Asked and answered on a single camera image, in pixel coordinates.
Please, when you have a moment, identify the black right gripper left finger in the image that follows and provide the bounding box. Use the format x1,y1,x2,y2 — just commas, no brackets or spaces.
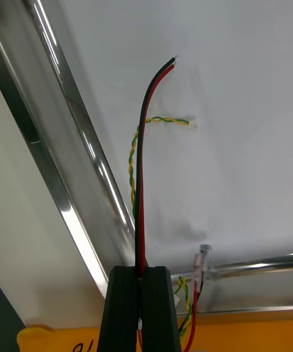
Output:
96,265,140,352

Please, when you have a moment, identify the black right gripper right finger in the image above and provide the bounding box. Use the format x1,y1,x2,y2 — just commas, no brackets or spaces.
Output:
140,265,183,352

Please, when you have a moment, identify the red black green-yellow wire harness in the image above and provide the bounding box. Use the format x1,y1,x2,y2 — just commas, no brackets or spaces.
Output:
128,54,214,352

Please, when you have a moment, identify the yellow-orange bin with handwriting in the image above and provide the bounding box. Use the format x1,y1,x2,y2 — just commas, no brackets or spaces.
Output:
16,309,293,352

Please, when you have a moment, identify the steel tray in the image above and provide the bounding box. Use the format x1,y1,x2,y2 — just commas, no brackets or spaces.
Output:
0,0,293,315

